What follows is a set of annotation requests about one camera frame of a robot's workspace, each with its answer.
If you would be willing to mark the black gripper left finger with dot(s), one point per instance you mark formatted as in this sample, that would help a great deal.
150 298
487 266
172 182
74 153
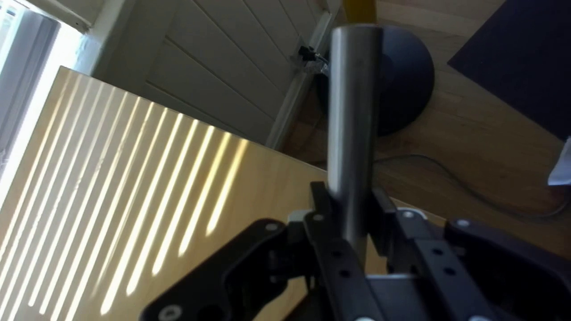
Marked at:
250 273

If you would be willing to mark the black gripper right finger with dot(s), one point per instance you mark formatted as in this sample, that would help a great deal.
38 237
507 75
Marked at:
470 267

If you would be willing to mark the grey metal cylinder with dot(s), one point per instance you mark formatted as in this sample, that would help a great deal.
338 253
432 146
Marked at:
354 118

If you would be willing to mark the black round pole base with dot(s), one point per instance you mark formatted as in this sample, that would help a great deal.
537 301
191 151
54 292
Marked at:
404 77

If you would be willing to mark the dark floor mat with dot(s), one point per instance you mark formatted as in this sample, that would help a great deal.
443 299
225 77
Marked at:
523 59

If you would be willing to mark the yellow vertical pole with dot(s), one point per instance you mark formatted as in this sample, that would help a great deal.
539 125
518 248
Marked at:
359 11

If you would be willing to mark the white slatted window blind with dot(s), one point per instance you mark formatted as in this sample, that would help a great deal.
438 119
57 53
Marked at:
18 71

